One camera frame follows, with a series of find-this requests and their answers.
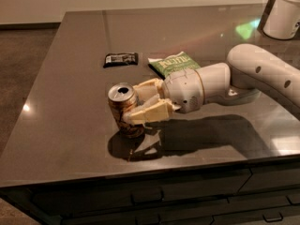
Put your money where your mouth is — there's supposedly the black drawer handle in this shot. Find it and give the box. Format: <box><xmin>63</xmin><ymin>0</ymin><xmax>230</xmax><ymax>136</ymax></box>
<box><xmin>262</xmin><ymin>212</ymin><xmax>283</xmax><ymax>223</ymax></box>

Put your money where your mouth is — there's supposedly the green chip bag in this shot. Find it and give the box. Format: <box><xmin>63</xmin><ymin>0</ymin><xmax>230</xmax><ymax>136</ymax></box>
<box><xmin>148</xmin><ymin>52</ymin><xmax>201</xmax><ymax>79</ymax></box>

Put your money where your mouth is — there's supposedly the white robot base cylinder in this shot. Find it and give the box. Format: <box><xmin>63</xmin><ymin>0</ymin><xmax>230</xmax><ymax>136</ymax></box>
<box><xmin>263</xmin><ymin>0</ymin><xmax>300</xmax><ymax>39</ymax></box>

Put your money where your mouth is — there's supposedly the dark drawer cabinet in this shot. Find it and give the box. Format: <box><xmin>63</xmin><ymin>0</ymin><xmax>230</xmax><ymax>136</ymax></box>
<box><xmin>1</xmin><ymin>158</ymin><xmax>300</xmax><ymax>225</ymax></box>

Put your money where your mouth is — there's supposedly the black snack bar wrapper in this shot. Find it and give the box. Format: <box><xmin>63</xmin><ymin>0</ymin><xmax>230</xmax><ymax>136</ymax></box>
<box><xmin>103</xmin><ymin>52</ymin><xmax>139</xmax><ymax>68</ymax></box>

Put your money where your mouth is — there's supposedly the orange drink can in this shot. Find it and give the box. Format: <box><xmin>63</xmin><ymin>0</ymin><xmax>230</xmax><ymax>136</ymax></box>
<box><xmin>108</xmin><ymin>82</ymin><xmax>144</xmax><ymax>138</ymax></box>

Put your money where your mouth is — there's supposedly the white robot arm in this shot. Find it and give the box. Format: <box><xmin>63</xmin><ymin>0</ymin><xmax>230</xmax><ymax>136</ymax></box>
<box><xmin>122</xmin><ymin>44</ymin><xmax>300</xmax><ymax>125</ymax></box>

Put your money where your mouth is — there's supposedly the black flat panel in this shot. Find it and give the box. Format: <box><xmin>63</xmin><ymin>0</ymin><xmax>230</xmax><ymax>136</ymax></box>
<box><xmin>257</xmin><ymin>0</ymin><xmax>276</xmax><ymax>34</ymax></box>

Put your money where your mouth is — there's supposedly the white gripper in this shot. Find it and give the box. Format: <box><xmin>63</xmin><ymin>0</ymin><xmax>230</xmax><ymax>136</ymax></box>
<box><xmin>122</xmin><ymin>69</ymin><xmax>203</xmax><ymax>126</ymax></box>

